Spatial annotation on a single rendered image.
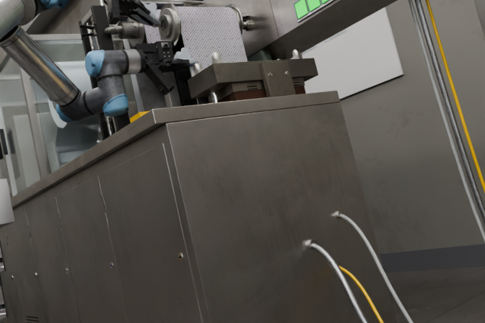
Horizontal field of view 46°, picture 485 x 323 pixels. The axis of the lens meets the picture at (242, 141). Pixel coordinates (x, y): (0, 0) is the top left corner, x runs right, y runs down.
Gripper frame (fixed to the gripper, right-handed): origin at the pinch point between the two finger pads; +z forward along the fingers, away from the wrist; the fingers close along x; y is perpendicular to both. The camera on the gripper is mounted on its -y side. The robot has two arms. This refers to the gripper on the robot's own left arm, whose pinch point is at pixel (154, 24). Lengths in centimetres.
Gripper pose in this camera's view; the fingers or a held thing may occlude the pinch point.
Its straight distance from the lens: 195.9
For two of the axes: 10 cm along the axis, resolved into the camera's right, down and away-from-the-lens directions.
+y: 3.4, -8.2, 4.6
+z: 7.7, 5.2, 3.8
